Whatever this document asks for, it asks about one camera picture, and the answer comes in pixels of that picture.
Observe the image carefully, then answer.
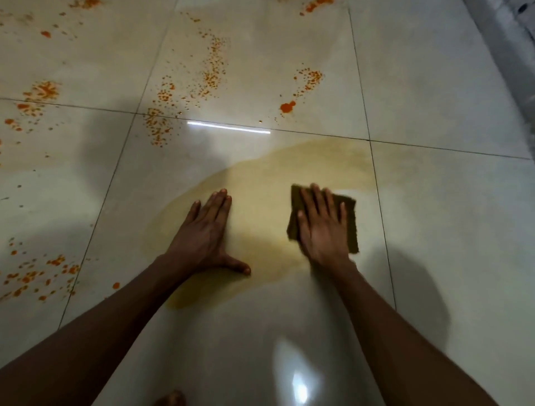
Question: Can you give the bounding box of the person's right hand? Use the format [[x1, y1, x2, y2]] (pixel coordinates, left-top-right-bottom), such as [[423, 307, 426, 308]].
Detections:
[[296, 182, 357, 272]]

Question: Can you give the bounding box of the person's left hand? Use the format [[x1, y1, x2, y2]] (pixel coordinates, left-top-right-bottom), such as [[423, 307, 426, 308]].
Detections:
[[163, 188, 252, 277]]

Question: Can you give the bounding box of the brown-green scrub pad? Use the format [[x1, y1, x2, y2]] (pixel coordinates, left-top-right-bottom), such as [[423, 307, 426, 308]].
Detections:
[[286, 183, 360, 255]]

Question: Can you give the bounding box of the person's left forearm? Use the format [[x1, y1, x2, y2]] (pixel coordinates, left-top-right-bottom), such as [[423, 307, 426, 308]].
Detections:
[[0, 257, 201, 406]]

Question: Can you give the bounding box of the person's right forearm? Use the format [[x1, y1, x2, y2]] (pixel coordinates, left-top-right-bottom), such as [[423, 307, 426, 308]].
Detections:
[[322, 261, 498, 406]]

